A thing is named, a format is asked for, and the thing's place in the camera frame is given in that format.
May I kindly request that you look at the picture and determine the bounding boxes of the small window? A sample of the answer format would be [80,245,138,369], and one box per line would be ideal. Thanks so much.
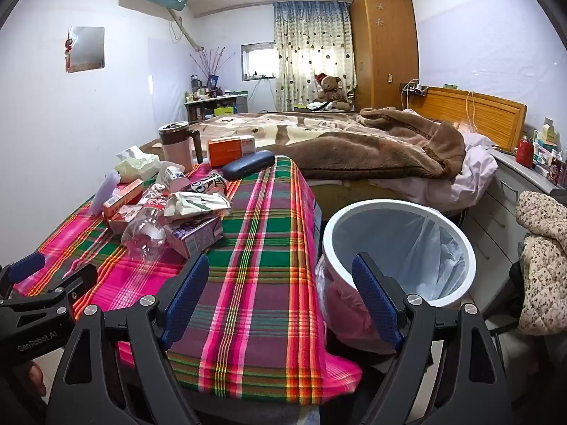
[240,43,277,81]

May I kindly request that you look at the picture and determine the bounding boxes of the white round trash bin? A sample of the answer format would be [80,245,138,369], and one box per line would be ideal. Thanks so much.
[316,199,477,355]

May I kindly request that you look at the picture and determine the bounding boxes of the grey drawer cabinet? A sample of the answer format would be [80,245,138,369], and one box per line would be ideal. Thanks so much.
[465,148,567,302]

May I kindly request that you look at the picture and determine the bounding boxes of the silver wall poster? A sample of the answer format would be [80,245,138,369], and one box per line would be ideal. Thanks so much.
[66,27,106,73]

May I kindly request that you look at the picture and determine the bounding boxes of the vase of bare branches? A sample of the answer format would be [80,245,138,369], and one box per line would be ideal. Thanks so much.
[190,46,237,89]

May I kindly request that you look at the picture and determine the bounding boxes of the heart print curtain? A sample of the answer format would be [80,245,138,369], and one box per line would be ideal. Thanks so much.
[272,1,357,113]

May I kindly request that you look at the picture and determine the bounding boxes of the dark blue glasses case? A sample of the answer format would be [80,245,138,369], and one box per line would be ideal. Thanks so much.
[221,151,275,181]

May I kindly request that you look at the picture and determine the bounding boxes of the pink green plaid tablecloth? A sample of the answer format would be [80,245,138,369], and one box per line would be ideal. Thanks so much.
[11,155,364,408]

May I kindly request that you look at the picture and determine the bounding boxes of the pale pink bed sheet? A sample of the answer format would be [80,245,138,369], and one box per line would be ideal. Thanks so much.
[367,133,499,209]

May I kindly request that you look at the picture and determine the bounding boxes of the wooden wardrobe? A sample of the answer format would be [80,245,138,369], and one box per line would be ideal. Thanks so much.
[350,0,419,111]

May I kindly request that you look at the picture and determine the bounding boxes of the soft tissue pack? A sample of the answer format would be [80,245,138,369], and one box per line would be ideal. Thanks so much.
[114,145,162,183]

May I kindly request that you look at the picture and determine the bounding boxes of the red cardboard box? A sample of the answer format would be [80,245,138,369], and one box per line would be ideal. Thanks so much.
[103,178,145,219]

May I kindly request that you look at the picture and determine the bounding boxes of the red bottle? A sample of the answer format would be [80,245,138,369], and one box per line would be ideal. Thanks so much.
[516,137,534,166]

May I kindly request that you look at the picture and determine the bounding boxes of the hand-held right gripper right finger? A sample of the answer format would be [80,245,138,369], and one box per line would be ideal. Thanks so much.
[351,252,515,425]

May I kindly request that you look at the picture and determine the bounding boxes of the white yogurt cup blue label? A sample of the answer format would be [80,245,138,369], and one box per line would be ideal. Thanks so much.
[155,161,189,193]

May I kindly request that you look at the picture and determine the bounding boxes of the orange and white box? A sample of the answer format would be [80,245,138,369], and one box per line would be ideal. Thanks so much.
[207,135,257,168]

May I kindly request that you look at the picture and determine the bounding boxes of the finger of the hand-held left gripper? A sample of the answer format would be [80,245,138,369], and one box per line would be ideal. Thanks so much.
[0,253,46,299]
[0,266,98,310]

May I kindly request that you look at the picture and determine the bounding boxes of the wrapped air conditioner pipe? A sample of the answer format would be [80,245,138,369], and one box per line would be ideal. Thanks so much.
[170,11,207,51]

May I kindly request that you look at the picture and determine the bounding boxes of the wooden headboard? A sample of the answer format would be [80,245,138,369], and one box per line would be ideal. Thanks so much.
[142,86,528,222]

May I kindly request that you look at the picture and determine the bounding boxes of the teddy bear with red hat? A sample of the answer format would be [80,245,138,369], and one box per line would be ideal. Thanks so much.
[312,73,350,111]

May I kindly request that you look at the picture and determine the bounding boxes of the shelf with cosmetics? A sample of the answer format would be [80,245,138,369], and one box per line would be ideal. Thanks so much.
[184,91,249,125]

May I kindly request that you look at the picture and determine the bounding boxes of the beige brown patterned blanket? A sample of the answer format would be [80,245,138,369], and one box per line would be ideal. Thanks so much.
[195,112,368,151]

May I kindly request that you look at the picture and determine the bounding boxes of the yellow charging cable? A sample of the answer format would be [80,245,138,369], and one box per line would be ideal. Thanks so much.
[465,91,477,134]

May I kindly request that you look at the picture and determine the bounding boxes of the clear plastic bottle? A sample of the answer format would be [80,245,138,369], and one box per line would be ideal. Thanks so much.
[120,183,171,262]

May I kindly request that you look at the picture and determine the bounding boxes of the brown plush blanket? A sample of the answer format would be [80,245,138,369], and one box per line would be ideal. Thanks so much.
[275,106,466,182]

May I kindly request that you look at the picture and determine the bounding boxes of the floral quilted jacket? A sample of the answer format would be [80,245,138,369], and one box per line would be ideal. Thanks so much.
[516,191,567,336]

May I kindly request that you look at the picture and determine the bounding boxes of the translucent bin liner bag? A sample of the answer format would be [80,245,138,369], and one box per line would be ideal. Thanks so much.
[315,212,466,355]

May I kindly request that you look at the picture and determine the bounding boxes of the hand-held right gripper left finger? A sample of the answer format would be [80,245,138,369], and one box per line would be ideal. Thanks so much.
[44,252,211,425]

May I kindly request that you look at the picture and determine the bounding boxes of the white paper wrapper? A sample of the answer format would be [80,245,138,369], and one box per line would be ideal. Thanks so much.
[165,191,233,224]

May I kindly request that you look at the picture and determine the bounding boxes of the strawberry print carton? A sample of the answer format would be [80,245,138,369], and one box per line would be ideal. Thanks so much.
[106,206,149,235]

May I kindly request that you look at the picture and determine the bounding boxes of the person's left hand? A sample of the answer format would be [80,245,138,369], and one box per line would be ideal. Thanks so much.
[27,360,46,392]

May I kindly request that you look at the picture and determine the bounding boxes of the brown lidded mug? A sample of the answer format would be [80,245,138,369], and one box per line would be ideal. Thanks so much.
[158,120,203,173]

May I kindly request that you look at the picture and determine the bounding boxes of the group of small boxes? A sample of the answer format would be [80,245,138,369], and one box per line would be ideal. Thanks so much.
[532,117,567,187]

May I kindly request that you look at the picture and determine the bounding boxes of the dark chair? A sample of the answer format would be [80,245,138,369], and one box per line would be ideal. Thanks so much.
[483,257,532,337]

